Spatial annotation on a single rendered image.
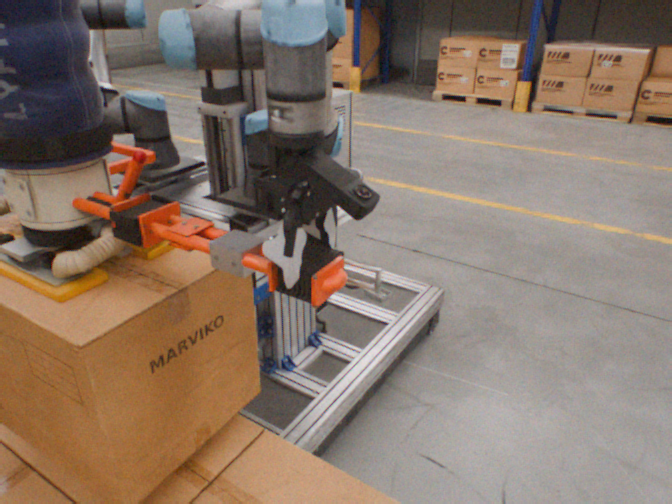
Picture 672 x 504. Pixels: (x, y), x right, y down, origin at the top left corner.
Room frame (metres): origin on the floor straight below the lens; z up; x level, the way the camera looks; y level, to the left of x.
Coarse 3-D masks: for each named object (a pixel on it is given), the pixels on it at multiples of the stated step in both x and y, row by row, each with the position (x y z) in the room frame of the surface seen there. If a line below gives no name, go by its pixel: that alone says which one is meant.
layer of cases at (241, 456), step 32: (0, 448) 0.93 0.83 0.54; (32, 448) 0.93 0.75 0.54; (224, 448) 0.92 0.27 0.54; (256, 448) 0.92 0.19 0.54; (288, 448) 0.92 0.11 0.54; (0, 480) 0.83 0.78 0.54; (32, 480) 0.83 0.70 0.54; (64, 480) 0.83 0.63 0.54; (192, 480) 0.83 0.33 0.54; (224, 480) 0.83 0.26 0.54; (256, 480) 0.83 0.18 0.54; (288, 480) 0.83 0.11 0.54; (320, 480) 0.83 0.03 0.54; (352, 480) 0.83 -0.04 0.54
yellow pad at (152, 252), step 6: (168, 240) 0.98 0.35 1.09; (132, 246) 0.96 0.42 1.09; (156, 246) 0.96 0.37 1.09; (162, 246) 0.96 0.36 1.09; (168, 246) 0.97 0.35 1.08; (132, 252) 0.95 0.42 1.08; (138, 252) 0.94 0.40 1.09; (144, 252) 0.93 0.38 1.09; (150, 252) 0.93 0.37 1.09; (156, 252) 0.94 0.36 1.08; (162, 252) 0.96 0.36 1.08; (144, 258) 0.93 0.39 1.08; (150, 258) 0.93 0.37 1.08
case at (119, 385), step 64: (128, 256) 0.95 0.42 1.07; (192, 256) 0.95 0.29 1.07; (0, 320) 0.78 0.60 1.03; (64, 320) 0.72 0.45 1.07; (128, 320) 0.72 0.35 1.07; (192, 320) 0.83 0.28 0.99; (0, 384) 0.84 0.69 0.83; (64, 384) 0.69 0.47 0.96; (128, 384) 0.70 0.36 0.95; (192, 384) 0.81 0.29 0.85; (256, 384) 0.97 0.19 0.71; (64, 448) 0.73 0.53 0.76; (128, 448) 0.68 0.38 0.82; (192, 448) 0.79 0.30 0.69
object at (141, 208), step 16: (112, 208) 0.83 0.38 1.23; (128, 208) 0.85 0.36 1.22; (144, 208) 0.85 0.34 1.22; (160, 208) 0.82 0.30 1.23; (176, 208) 0.85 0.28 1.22; (112, 224) 0.83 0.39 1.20; (128, 224) 0.80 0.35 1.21; (144, 224) 0.79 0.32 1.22; (128, 240) 0.80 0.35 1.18; (144, 240) 0.79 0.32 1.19; (160, 240) 0.81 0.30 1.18
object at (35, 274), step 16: (0, 240) 0.92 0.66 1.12; (0, 256) 0.90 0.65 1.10; (48, 256) 0.85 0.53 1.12; (0, 272) 0.87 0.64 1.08; (16, 272) 0.85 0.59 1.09; (32, 272) 0.84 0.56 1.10; (48, 272) 0.84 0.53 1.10; (96, 272) 0.85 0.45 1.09; (32, 288) 0.81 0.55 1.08; (48, 288) 0.79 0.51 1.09; (64, 288) 0.79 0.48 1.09; (80, 288) 0.80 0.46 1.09
